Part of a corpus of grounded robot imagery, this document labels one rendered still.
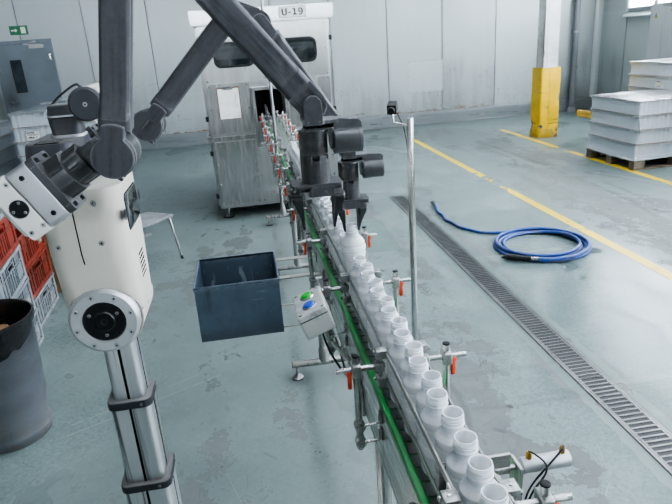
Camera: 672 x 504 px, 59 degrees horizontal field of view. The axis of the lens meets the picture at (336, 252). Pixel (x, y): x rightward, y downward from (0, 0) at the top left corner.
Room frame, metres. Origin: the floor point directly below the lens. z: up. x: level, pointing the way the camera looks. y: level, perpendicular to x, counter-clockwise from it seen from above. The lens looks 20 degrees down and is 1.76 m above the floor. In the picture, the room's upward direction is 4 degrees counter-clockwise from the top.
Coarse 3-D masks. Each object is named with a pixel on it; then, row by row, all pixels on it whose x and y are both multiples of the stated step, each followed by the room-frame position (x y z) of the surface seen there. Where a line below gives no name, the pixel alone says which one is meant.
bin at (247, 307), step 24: (216, 264) 2.27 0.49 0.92; (240, 264) 2.28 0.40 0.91; (264, 264) 2.30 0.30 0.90; (216, 288) 1.97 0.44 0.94; (240, 288) 1.98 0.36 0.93; (264, 288) 1.99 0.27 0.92; (216, 312) 1.97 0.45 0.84; (240, 312) 1.98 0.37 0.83; (264, 312) 1.99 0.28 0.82; (216, 336) 1.97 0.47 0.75; (240, 336) 1.98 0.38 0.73
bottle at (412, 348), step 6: (408, 342) 1.07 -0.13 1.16; (414, 342) 1.07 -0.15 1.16; (420, 342) 1.06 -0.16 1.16; (408, 348) 1.04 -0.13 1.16; (414, 348) 1.07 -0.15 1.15; (420, 348) 1.04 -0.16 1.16; (408, 354) 1.04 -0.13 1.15; (414, 354) 1.04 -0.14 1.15; (420, 354) 1.04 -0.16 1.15; (402, 360) 1.06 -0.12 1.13; (402, 366) 1.05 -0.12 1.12; (402, 372) 1.04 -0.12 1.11; (402, 378) 1.04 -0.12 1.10; (402, 396) 1.04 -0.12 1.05; (402, 402) 1.04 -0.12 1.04; (402, 408) 1.04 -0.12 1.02
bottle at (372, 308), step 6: (372, 288) 1.36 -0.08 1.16; (378, 288) 1.36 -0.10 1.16; (372, 294) 1.33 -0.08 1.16; (378, 294) 1.33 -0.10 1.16; (384, 294) 1.34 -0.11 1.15; (372, 300) 1.33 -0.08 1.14; (378, 300) 1.33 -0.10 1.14; (366, 306) 1.35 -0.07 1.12; (372, 306) 1.33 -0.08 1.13; (372, 312) 1.32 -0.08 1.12; (372, 318) 1.32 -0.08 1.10; (372, 330) 1.32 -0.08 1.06; (372, 336) 1.32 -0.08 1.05; (372, 342) 1.32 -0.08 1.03
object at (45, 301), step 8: (48, 280) 4.09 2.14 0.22; (48, 288) 4.07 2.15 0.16; (56, 288) 4.24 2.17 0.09; (40, 296) 3.87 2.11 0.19; (48, 296) 4.04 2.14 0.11; (56, 296) 4.20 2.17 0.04; (40, 304) 3.82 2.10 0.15; (48, 304) 3.99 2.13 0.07; (40, 312) 3.80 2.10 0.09; (48, 312) 3.93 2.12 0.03; (40, 320) 3.75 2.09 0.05
